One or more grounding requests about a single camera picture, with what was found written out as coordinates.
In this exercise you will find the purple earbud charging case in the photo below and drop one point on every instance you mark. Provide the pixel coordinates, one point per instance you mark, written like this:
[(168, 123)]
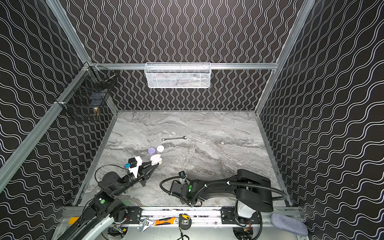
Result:
[(152, 151)]

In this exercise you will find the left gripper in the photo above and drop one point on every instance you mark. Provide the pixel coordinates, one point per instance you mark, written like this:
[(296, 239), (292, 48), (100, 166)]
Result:
[(142, 175)]

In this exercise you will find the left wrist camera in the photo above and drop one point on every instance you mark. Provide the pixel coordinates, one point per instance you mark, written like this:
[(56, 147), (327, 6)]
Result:
[(133, 165)]

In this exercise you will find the black yellow tape measure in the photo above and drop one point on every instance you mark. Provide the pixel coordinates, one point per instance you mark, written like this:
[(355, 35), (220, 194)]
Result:
[(185, 222)]

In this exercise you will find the silver combination wrench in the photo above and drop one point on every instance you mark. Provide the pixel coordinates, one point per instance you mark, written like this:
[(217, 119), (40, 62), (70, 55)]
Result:
[(177, 138)]

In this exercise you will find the black wire basket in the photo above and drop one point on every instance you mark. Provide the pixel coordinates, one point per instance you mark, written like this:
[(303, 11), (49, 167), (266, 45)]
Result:
[(92, 91)]

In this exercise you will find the white earbud charging case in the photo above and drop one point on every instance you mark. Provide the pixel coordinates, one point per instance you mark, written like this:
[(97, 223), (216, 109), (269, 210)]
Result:
[(160, 148)]

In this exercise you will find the yellow label plate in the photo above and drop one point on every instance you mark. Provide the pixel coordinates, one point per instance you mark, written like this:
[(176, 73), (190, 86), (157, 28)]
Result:
[(73, 220)]

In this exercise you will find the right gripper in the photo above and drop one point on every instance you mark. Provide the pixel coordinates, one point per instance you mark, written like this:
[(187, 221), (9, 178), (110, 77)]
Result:
[(175, 190)]

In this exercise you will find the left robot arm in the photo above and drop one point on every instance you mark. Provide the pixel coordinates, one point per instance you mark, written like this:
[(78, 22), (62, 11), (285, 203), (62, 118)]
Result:
[(106, 208)]

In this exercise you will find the brass padlock in basket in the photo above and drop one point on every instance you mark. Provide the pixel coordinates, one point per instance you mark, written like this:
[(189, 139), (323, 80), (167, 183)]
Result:
[(96, 112)]

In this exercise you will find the white wire mesh basket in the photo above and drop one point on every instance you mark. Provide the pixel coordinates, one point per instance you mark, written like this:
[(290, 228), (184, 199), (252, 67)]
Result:
[(178, 75)]

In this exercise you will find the orange adjustable wrench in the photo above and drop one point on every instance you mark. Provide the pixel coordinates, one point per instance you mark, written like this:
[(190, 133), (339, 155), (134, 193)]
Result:
[(161, 222)]

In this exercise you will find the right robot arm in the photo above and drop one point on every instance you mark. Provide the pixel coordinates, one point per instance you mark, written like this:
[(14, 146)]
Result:
[(253, 193)]

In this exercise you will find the grey cloth pad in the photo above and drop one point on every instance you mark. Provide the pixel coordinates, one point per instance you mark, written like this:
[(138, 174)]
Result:
[(289, 224)]

